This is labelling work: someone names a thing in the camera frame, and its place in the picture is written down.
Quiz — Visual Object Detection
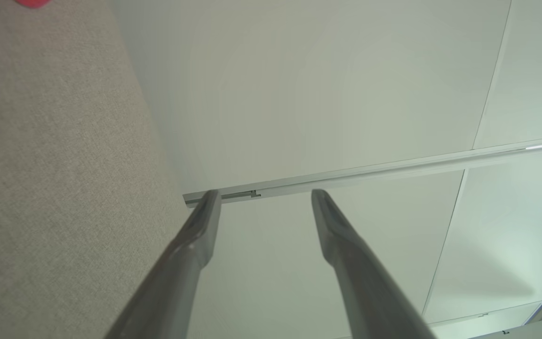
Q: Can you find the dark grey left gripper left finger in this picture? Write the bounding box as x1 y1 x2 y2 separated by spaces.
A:
104 190 221 339

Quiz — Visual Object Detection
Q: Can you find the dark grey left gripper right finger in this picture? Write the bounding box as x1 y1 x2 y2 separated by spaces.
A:
312 190 436 339

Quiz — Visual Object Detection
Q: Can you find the aluminium wall rail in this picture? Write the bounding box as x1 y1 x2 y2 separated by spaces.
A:
183 140 542 208

